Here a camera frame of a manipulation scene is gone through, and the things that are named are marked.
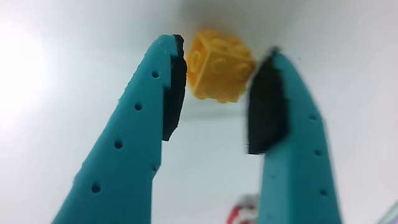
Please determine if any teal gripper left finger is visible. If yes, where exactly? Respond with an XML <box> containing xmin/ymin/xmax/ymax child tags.
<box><xmin>51</xmin><ymin>33</ymin><xmax>188</xmax><ymax>224</ymax></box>

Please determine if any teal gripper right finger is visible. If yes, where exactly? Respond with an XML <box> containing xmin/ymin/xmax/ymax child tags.
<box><xmin>246</xmin><ymin>45</ymin><xmax>343</xmax><ymax>224</ymax></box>

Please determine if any yellow studded cube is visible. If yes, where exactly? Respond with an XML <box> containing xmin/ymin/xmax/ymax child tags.
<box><xmin>185</xmin><ymin>29</ymin><xmax>257</xmax><ymax>105</ymax></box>

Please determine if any red white striped cube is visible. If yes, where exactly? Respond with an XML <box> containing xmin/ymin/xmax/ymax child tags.
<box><xmin>226</xmin><ymin>193</ymin><xmax>261</xmax><ymax>224</ymax></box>

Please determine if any mint green cable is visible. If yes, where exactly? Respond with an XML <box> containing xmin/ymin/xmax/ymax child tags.
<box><xmin>376</xmin><ymin>200</ymin><xmax>398</xmax><ymax>224</ymax></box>

